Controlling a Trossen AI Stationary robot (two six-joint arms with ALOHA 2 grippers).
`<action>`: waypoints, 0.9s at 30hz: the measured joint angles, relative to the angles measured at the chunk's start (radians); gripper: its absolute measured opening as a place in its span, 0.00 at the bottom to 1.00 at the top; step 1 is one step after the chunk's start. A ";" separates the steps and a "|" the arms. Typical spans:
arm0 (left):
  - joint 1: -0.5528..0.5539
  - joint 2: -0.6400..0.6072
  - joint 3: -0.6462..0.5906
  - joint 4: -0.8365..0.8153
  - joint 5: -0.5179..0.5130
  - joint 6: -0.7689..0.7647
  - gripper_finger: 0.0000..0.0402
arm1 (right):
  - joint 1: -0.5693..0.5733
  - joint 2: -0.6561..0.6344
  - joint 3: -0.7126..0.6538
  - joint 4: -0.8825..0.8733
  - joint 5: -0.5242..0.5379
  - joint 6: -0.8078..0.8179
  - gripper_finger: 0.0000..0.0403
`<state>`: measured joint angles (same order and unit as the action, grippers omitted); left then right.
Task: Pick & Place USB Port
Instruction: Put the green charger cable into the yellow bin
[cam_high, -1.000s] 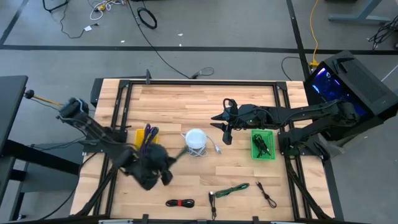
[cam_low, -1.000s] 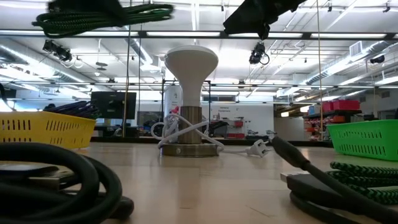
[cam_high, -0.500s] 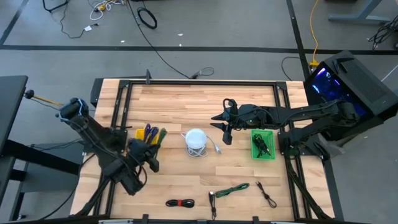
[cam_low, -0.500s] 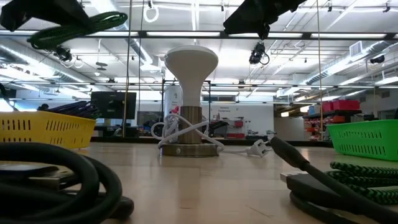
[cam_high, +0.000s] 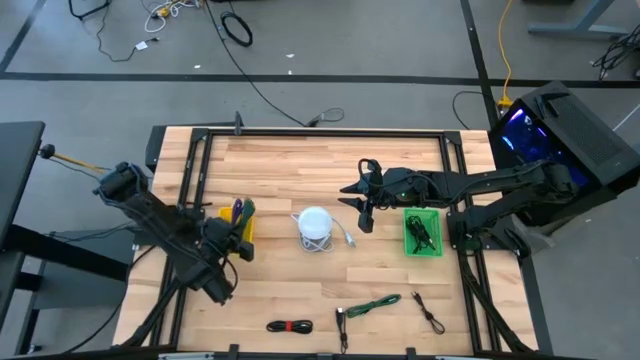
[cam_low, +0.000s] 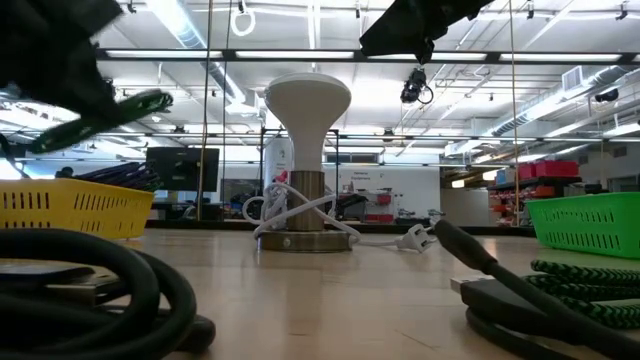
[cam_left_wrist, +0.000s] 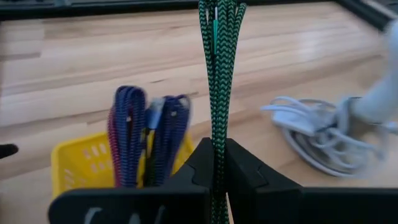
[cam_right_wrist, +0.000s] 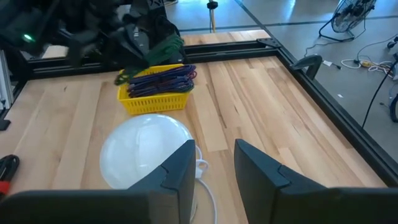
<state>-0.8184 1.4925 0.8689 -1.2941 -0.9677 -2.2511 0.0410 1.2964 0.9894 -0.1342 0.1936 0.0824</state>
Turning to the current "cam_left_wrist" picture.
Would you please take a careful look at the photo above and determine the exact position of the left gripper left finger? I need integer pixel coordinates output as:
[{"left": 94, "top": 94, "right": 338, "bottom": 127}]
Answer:
[{"left": 48, "top": 138, "right": 215, "bottom": 224}]

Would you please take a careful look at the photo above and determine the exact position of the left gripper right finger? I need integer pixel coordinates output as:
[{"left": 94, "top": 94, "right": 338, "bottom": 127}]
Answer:
[{"left": 226, "top": 138, "right": 398, "bottom": 224}]

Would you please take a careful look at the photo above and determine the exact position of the blue braided cable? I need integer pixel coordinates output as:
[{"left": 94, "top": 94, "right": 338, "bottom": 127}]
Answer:
[
  {"left": 148, "top": 94, "right": 192, "bottom": 187},
  {"left": 112, "top": 85, "right": 147, "bottom": 189}
]

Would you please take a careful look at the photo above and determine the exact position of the green braided cable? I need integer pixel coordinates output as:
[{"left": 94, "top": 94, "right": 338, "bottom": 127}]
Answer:
[{"left": 198, "top": 0, "right": 248, "bottom": 224}]

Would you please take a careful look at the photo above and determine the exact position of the yellow plastic basket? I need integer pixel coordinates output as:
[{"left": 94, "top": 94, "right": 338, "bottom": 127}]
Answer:
[{"left": 50, "top": 130, "right": 196, "bottom": 200}]

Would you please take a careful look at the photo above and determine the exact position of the white lamp cable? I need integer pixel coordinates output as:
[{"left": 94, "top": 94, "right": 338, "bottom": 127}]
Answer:
[{"left": 260, "top": 95, "right": 398, "bottom": 180}]

